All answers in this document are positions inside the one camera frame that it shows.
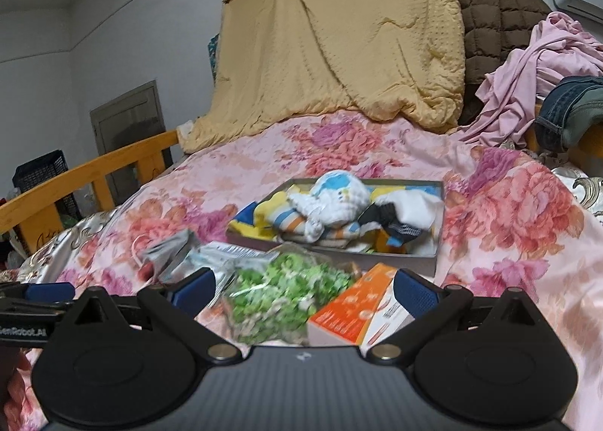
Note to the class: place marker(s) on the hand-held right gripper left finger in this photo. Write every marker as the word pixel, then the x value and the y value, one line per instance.
pixel 195 287

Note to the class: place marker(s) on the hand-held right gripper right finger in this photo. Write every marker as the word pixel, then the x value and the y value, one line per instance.
pixel 414 294

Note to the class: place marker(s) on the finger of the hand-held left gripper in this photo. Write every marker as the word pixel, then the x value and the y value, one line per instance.
pixel 49 292

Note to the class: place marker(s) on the shallow cardboard box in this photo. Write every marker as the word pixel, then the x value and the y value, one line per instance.
pixel 400 263

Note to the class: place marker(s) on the black grey striped sock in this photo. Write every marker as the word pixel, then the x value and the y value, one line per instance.
pixel 377 219

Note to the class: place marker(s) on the blue yellow striped sock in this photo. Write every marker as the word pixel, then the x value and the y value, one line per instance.
pixel 282 221

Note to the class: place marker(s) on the white blue fluffy sock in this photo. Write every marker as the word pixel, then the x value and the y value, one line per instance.
pixel 329 190

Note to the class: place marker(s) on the white plastic packet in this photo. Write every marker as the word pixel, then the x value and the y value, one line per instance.
pixel 221 254

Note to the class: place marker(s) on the gold patterned satin cloth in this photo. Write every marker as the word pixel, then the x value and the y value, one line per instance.
pixel 61 247
pixel 579 190

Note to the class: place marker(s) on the orange white carton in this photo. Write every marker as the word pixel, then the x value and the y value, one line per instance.
pixel 348 308

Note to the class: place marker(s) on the clear bag of green sweets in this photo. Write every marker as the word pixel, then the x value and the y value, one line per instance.
pixel 273 294

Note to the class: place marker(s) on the black plastic crate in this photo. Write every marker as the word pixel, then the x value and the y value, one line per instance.
pixel 42 171

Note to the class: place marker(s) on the grey wooden door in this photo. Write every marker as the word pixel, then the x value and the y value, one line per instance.
pixel 127 115

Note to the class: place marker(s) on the teal patterned cloth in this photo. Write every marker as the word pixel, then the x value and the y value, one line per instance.
pixel 214 54

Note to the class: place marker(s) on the pink cloth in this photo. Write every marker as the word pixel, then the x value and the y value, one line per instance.
pixel 518 77

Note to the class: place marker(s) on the blue jeans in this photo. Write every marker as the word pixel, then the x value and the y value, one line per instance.
pixel 565 105

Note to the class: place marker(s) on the yellow quilted blanket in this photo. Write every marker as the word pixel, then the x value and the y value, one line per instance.
pixel 329 35

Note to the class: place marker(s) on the brown puffer jacket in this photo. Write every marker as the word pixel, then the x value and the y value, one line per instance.
pixel 499 11

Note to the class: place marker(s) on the wooden bed rail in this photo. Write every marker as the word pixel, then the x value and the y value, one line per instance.
pixel 117 153

